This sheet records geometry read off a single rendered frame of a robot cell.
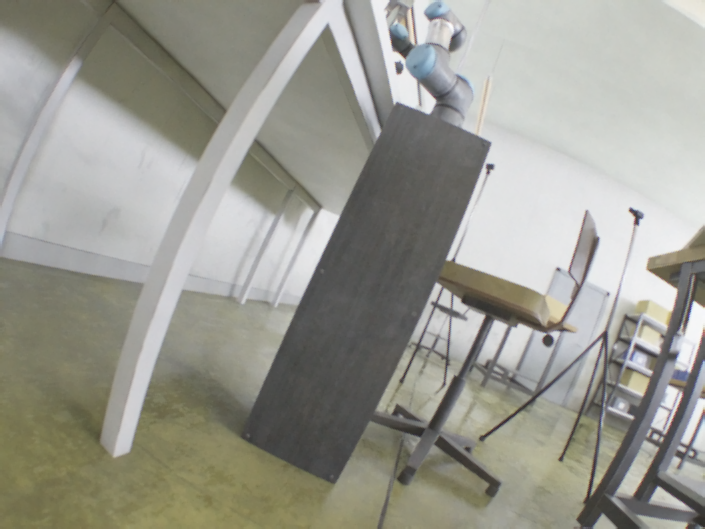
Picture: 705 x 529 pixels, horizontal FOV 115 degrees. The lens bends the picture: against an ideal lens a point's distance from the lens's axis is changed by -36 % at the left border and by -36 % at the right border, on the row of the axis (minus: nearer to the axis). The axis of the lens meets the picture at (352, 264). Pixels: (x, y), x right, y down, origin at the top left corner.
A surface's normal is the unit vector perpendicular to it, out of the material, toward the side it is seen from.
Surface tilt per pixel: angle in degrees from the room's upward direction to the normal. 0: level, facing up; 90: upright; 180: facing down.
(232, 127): 90
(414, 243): 90
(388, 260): 90
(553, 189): 90
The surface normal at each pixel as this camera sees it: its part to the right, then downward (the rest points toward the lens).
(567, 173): -0.21, -0.15
